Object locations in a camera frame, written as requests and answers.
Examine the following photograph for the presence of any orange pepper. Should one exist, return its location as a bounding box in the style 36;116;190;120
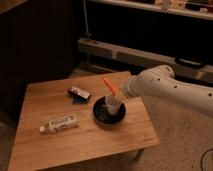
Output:
102;78;119;95

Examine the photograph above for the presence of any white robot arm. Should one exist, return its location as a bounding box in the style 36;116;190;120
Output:
122;65;213;118

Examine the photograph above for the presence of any white ceramic cup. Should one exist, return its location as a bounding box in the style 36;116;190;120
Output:
105;94;122;115

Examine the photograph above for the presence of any black round plate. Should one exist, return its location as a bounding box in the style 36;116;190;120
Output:
93;97;126;125

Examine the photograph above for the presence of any white plastic bottle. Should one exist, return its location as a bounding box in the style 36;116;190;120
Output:
39;114;78;133

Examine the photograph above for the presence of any wooden low table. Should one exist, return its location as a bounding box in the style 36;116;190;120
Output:
8;74;159;171

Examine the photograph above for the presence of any grey baseboard heater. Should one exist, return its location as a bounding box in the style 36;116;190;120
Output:
78;38;213;84

